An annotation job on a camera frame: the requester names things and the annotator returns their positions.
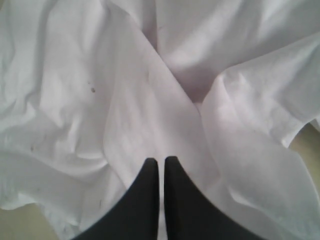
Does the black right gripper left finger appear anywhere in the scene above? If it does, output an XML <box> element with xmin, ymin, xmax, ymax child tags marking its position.
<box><xmin>75</xmin><ymin>158</ymin><xmax>159</xmax><ymax>240</ymax></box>

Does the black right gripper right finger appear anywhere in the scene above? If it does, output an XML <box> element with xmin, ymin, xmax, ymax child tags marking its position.
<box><xmin>164</xmin><ymin>156</ymin><xmax>253</xmax><ymax>240</ymax></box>

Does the white t-shirt with red logo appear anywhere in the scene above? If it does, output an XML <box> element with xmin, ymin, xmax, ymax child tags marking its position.
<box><xmin>0</xmin><ymin>0</ymin><xmax>320</xmax><ymax>240</ymax></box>

